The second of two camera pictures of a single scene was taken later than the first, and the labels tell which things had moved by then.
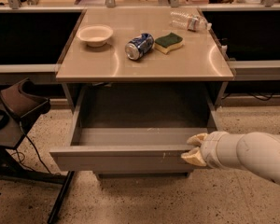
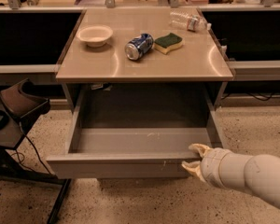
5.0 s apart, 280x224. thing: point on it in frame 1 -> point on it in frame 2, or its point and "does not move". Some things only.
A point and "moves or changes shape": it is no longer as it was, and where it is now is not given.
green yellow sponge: [163, 44] does not move
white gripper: [215, 149] -> [215, 164]
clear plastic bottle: [189, 20] does not move
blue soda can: [140, 46] does not move
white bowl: [95, 35] does not move
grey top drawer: [137, 127] moves or changes shape
